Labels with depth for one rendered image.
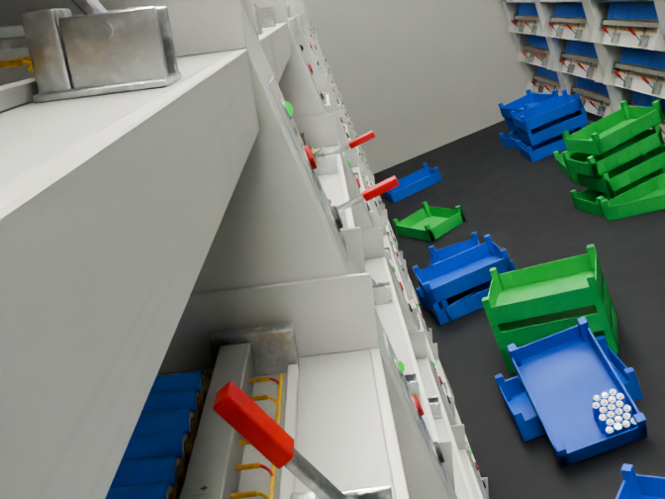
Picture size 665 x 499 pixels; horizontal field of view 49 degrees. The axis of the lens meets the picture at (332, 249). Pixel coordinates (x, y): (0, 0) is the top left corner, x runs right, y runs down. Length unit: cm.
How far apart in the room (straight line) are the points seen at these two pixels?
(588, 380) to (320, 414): 151
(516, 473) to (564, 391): 23
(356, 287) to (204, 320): 10
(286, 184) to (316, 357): 11
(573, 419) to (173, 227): 170
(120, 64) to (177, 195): 7
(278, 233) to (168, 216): 27
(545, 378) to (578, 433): 16
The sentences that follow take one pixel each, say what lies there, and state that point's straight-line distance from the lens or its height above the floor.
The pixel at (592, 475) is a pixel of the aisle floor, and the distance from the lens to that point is 175.
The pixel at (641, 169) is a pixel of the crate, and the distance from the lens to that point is 298.
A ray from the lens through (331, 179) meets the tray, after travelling 91.
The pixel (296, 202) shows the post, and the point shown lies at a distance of 43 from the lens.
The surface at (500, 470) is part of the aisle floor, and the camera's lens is 184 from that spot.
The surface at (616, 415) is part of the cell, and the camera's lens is 177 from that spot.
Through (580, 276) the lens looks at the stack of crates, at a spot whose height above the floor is 16.
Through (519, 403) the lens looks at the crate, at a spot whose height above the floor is 0.
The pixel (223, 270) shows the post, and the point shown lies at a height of 100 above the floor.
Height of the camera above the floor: 112
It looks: 17 degrees down
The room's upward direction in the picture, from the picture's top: 24 degrees counter-clockwise
